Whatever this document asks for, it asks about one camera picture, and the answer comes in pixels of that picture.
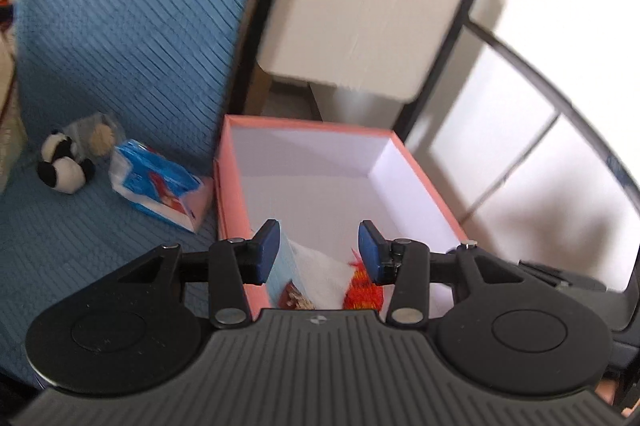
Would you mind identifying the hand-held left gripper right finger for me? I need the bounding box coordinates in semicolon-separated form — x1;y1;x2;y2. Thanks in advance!
358;220;523;327

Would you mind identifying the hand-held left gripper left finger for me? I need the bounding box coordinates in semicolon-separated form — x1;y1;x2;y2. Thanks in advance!
117;219;282;329

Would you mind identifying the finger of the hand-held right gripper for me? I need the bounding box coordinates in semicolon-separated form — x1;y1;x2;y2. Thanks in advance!
517;258;611;293

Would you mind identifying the red candy wrapper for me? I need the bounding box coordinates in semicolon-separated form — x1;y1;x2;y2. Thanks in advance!
344;251;386;312

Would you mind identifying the white paper tissue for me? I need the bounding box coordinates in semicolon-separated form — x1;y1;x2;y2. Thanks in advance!
290;240;361;311

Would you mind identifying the brown snack packet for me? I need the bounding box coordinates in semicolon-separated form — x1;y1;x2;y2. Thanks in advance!
280;281;316;311

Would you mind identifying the pink cardboard box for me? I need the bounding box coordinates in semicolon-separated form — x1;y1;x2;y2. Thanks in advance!
214;115;471;322

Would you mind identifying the blue snack packet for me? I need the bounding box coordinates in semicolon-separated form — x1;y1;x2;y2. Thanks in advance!
109;138;215;234

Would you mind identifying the clear bag with beige puff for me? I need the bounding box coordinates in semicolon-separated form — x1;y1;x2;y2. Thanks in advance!
65;112;123;162

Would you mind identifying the panda plush toy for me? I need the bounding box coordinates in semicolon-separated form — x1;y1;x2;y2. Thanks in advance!
37;128;96;196

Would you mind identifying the round white folding table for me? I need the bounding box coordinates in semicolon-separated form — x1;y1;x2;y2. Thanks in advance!
400;21;640;332

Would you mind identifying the beige folding chair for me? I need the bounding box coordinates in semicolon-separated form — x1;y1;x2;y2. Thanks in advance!
235;0;488;142

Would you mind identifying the blue textured cushion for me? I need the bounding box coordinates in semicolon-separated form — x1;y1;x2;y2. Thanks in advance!
0;0;291;387

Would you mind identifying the cream floral quilt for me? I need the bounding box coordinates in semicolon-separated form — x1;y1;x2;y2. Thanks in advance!
0;26;28;192

